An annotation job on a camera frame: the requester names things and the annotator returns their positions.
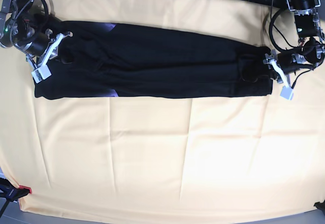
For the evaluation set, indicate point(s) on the black silver gripper image-left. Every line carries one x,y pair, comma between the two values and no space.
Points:
36,45

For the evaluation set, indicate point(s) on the dark navy T-shirt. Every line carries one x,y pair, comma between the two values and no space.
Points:
127,60

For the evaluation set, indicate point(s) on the black clamp at right corner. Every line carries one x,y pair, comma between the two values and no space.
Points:
320,206

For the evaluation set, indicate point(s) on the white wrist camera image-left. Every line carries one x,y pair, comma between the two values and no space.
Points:
42,72

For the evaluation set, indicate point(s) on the black silver gripper image-right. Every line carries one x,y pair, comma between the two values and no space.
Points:
288,63

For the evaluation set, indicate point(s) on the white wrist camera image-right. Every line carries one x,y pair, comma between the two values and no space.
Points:
287,91

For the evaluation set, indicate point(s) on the cream yellow table cloth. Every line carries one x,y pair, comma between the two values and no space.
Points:
150,160

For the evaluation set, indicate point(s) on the black robot arm image left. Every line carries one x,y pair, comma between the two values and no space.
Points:
28,26

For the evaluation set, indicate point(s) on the black red table clamp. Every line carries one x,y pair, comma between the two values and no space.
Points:
10,193

